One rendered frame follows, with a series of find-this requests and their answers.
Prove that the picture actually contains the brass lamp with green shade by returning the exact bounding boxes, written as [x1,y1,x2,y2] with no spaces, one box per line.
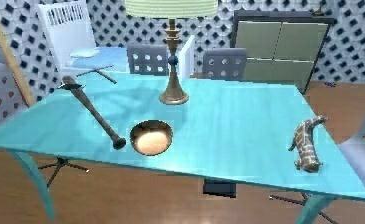
[124,0,219,106]

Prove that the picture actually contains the brass bowl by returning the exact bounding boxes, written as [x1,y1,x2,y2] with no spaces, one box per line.
[129,119,175,157]

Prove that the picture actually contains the turquoise table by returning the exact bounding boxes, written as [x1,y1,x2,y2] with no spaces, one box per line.
[0,71,365,224]

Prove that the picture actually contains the black box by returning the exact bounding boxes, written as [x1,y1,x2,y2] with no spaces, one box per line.
[202,178,238,199]

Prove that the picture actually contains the dark baseball bat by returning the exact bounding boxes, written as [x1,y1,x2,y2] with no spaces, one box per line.
[57,75,127,151]

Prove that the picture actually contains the pale blue pillow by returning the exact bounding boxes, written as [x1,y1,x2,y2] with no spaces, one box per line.
[69,47,101,60]

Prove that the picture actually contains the olive green cupboard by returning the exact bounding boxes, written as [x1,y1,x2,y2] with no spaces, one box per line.
[229,9,335,95]

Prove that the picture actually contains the brown striped animal figurine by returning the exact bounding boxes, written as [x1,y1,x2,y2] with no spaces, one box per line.
[287,114,330,174]

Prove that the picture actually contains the white bed with blue mattress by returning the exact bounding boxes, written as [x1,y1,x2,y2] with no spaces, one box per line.
[36,0,196,80]

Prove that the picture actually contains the tan wooden pole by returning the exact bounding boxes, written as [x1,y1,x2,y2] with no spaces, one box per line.
[0,9,37,108]

